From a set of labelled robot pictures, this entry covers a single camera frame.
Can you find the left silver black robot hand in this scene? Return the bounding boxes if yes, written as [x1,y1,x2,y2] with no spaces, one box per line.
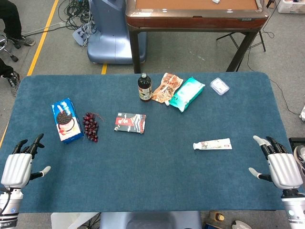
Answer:
[0,133,51,190]

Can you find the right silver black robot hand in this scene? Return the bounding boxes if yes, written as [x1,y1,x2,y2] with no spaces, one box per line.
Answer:
[248,135,304,190]

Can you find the white floral toothpaste tube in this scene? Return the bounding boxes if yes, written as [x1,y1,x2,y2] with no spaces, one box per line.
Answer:
[193,138,232,151]

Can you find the grey white sneaker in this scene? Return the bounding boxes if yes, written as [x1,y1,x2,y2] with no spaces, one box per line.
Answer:
[293,145,305,185]

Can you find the blue cookie box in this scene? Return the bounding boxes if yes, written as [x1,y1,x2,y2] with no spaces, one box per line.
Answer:
[51,97,84,145]

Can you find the white shoe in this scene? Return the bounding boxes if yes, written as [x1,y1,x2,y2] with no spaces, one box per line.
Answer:
[232,219,252,229]

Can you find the white cardboard box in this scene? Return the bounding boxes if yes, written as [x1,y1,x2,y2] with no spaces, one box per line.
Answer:
[51,212,99,229]

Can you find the small amber bottle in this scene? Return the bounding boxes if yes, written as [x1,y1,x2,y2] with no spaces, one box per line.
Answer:
[209,210,226,223]

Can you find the red grape bunch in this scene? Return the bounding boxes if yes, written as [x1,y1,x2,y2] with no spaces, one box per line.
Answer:
[82,112,104,143]

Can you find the black trouser leg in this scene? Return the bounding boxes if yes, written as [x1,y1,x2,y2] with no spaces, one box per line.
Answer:
[0,0,24,40]
[0,58,14,77]

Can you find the small purple tissue pack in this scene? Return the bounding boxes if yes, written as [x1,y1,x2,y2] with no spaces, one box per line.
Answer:
[210,77,230,96]

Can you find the chrome stool base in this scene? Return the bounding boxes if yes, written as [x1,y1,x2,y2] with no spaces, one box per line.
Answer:
[0,33,19,62]

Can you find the black red flat box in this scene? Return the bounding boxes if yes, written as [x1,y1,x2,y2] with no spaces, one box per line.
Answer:
[113,112,147,135]

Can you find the green wet wipes pack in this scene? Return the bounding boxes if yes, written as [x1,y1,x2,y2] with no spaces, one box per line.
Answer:
[168,76,206,113]

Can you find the black folding stand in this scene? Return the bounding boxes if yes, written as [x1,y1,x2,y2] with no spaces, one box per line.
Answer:
[216,30,266,52]

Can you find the blue carpet mat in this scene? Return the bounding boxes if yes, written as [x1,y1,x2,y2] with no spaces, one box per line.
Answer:
[0,72,296,214]

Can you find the orange snack pouch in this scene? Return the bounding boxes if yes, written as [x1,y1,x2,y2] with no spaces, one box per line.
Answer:
[152,73,184,104]

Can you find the grey blue robot torso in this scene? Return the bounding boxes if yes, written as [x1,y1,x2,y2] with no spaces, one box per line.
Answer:
[99,211,203,229]

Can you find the dark drink bottle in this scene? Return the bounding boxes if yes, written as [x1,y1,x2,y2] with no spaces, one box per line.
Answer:
[137,73,153,102]

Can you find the white storage bin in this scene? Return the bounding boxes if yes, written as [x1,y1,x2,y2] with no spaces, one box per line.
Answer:
[276,0,305,14]

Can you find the brown mahjong table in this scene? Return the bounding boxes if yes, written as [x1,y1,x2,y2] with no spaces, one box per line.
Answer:
[125,0,269,73]

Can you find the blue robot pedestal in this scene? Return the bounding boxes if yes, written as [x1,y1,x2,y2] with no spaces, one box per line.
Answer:
[87,0,147,64]

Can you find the tangled floor cables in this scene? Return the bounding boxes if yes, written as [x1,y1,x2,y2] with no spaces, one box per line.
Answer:
[58,0,97,47]

